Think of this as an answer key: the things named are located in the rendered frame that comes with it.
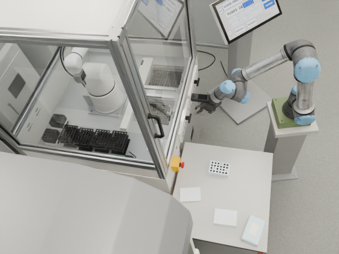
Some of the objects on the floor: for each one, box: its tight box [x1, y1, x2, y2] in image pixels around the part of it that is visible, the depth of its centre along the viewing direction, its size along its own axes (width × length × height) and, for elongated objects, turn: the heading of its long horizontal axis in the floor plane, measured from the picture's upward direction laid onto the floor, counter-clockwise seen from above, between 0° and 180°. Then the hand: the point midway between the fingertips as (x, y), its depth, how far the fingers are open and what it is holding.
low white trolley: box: [173, 142, 273, 254], centre depth 226 cm, size 58×62×76 cm
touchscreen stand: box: [207, 31, 272, 125], centre depth 283 cm, size 50×45×102 cm
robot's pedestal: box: [257, 101, 319, 181], centre depth 249 cm, size 30×30×76 cm
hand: (194, 110), depth 202 cm, fingers open, 3 cm apart
